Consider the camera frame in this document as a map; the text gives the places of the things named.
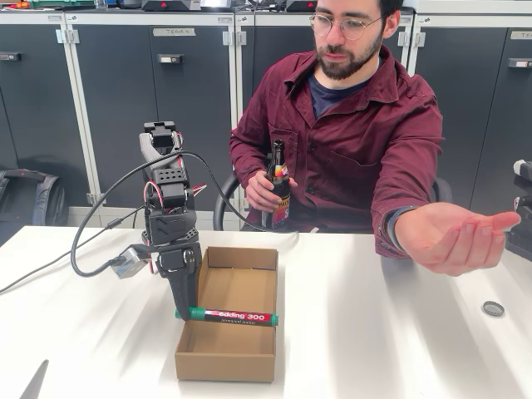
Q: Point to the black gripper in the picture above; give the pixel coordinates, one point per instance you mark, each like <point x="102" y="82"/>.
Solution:
<point x="178" y="263"/>

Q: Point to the green edding marker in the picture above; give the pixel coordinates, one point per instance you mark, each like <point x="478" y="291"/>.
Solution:
<point x="237" y="316"/>

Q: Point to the brown beer bottle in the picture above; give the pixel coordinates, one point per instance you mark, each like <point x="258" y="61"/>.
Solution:
<point x="280" y="174"/>

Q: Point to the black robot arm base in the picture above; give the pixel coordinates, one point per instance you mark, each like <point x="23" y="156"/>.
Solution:
<point x="521" y="232"/>

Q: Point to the person's right forearm maroon sleeve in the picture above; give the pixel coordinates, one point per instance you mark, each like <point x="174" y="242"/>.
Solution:
<point x="243" y="170"/>

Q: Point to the person's right hand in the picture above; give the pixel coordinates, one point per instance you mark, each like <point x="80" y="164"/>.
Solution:
<point x="259" y="193"/>

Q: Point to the person's left hand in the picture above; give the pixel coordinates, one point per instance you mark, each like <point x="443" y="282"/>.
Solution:
<point x="449" y="237"/>

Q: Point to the open cardboard box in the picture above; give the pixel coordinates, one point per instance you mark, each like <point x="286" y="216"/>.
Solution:
<point x="232" y="287"/>

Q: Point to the black office chair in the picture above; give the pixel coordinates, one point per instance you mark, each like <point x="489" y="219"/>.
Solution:
<point x="220" y="199"/>

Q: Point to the dark grey backpack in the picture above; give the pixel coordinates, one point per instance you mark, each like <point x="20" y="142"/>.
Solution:
<point x="41" y="199"/>

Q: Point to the grey laptop corner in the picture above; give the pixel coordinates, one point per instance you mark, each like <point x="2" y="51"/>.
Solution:
<point x="35" y="382"/>

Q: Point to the blue band smartwatch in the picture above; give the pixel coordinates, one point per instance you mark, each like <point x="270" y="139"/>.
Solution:
<point x="388" y="228"/>

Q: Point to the bearded man in maroon shirt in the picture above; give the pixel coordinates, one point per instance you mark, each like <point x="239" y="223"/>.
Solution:
<point x="345" y="137"/>

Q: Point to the tape label team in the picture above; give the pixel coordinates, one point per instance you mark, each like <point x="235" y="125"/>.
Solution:
<point x="174" y="32"/>
<point x="521" y="35"/>

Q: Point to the clear drinking glass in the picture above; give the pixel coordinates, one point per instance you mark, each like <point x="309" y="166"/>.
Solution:
<point x="101" y="4"/>

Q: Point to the metal bottle cap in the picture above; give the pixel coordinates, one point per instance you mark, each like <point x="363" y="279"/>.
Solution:
<point x="493" y="308"/>

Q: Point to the green flat box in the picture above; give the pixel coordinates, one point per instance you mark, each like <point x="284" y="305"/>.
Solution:
<point x="62" y="3"/>

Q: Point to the round metal glasses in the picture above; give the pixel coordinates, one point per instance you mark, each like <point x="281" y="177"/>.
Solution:
<point x="353" y="29"/>

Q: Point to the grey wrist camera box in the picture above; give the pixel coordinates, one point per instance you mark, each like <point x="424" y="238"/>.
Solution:
<point x="129" y="262"/>

